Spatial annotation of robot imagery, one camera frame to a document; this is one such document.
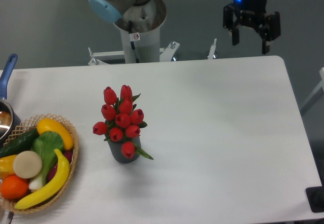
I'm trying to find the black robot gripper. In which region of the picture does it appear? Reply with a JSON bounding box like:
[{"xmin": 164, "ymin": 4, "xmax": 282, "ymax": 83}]
[{"xmin": 223, "ymin": 0, "xmax": 281, "ymax": 55}]

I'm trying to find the red tulip bouquet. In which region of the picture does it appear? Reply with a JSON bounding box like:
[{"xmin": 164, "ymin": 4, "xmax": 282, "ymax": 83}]
[{"xmin": 93, "ymin": 85, "xmax": 153, "ymax": 160}]

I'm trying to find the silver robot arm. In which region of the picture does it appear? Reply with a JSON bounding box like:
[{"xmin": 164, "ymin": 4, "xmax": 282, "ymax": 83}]
[{"xmin": 89, "ymin": 0, "xmax": 281, "ymax": 54}]

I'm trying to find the grey ribbed vase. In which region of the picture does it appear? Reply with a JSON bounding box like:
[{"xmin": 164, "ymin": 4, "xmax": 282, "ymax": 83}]
[{"xmin": 104, "ymin": 120, "xmax": 141, "ymax": 163}]

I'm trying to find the black box at table edge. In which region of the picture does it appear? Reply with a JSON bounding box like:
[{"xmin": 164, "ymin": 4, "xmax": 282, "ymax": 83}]
[{"xmin": 305, "ymin": 186, "xmax": 323, "ymax": 213}]

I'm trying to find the purple red vegetable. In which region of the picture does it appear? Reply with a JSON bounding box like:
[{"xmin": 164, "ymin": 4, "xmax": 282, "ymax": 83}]
[{"xmin": 47, "ymin": 150, "xmax": 73, "ymax": 182}]

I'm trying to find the green bok choy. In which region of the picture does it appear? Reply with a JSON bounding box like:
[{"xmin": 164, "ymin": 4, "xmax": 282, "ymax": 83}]
[{"xmin": 29, "ymin": 131, "xmax": 64, "ymax": 192}]

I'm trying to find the yellow banana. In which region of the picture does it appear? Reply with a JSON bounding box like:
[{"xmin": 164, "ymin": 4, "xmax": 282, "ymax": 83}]
[{"xmin": 14, "ymin": 149, "xmax": 70, "ymax": 210}]

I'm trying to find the green cucumber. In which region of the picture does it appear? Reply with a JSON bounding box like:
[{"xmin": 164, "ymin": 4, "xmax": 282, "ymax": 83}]
[{"xmin": 1, "ymin": 128, "xmax": 39, "ymax": 158}]

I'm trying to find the beige round slice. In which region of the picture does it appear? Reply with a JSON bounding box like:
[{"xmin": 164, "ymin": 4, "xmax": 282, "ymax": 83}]
[{"xmin": 13, "ymin": 151, "xmax": 43, "ymax": 179}]

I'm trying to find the yellow bell pepper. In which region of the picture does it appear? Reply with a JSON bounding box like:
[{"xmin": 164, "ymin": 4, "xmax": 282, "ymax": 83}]
[{"xmin": 0, "ymin": 155, "xmax": 17, "ymax": 179}]

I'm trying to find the orange fruit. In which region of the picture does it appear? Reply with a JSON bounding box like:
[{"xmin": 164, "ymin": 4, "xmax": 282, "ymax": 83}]
[{"xmin": 1, "ymin": 175, "xmax": 29, "ymax": 200}]

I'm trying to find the woven wicker basket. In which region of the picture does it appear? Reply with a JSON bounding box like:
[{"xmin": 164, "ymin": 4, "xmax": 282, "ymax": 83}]
[{"xmin": 1, "ymin": 114, "xmax": 79, "ymax": 214}]

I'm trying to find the white frame at right edge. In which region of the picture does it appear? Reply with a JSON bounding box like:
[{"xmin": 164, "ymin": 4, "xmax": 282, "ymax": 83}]
[{"xmin": 299, "ymin": 67, "xmax": 323, "ymax": 116}]

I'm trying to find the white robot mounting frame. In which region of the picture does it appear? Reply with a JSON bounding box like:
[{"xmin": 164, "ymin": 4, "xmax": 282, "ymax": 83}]
[{"xmin": 88, "ymin": 31, "xmax": 217, "ymax": 65}]

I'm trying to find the blue handled saucepan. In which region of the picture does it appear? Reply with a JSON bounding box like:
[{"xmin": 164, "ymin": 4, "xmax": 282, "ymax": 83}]
[{"xmin": 1, "ymin": 54, "xmax": 21, "ymax": 147}]

